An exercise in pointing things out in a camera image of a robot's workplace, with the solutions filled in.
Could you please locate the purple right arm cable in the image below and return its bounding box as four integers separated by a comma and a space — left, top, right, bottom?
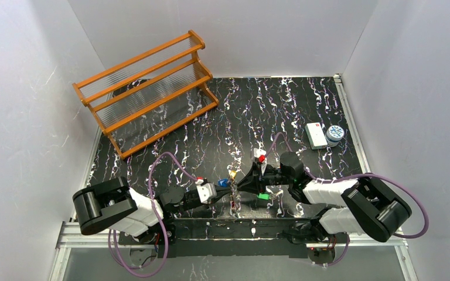
265, 132, 430, 268

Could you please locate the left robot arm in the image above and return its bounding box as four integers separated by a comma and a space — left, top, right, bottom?
72, 177, 231, 238

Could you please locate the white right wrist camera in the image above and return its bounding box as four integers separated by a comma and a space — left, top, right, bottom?
253, 148, 267, 174

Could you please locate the orange wooden shelf rack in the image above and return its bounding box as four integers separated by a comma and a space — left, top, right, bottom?
72, 30, 219, 159

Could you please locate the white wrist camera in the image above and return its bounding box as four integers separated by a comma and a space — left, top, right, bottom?
253, 148, 267, 174
195, 177, 217, 204

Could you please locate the green key tag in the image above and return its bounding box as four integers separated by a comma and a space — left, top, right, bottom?
257, 193, 278, 200

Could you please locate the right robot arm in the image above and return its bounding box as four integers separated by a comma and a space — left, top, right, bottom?
237, 152, 412, 242

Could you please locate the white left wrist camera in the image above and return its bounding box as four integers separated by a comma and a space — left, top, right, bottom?
195, 177, 217, 204

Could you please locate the blue white round tin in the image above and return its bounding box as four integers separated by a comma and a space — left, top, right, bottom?
325, 125, 345, 147

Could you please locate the white green small box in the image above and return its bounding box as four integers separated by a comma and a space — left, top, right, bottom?
305, 122, 328, 150

